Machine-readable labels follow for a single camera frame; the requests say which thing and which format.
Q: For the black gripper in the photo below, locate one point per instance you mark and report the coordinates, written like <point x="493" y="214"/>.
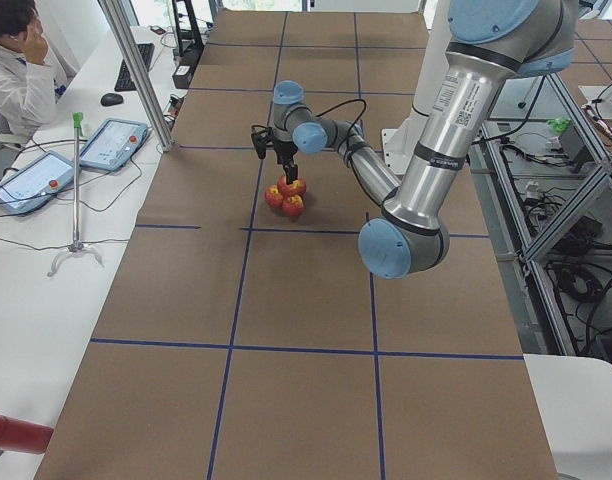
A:
<point x="285" y="150"/>

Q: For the lone red yellow apple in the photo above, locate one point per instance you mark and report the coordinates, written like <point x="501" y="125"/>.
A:
<point x="297" y="187"/>

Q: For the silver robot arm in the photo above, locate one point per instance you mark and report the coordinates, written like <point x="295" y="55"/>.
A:
<point x="489" y="42"/>

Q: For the red yellow apple side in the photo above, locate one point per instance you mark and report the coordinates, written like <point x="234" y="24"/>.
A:
<point x="274" y="197"/>

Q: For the red yellow apple front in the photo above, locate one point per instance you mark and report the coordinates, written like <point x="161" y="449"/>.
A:
<point x="293" y="206"/>

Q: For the black computer box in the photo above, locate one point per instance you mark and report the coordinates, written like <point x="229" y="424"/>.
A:
<point x="182" y="77"/>

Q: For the far teach pendant tablet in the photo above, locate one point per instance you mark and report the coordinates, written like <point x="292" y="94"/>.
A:
<point x="113" y="144"/>

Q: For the teach pendant tablet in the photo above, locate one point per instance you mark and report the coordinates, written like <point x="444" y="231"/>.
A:
<point x="113" y="144"/>
<point x="33" y="186"/>

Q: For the black computer mouse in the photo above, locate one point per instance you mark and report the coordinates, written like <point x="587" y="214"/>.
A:
<point x="111" y="99"/>

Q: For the near teach pendant tablet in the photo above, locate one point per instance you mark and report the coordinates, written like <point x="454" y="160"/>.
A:
<point x="33" y="186"/>

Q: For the person in white coat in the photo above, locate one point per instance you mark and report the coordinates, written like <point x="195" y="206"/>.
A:
<point x="32" y="79"/>

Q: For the red bottle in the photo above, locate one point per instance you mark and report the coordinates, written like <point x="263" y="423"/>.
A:
<point x="23" y="436"/>

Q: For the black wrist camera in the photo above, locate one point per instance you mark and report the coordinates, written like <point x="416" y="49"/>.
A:
<point x="262" y="139"/>

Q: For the aluminium frame post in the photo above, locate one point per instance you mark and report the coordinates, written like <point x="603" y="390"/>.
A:
<point x="119" y="25"/>

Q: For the green handled reacher grabber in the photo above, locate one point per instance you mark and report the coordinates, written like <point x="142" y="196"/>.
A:
<point x="77" y="248"/>

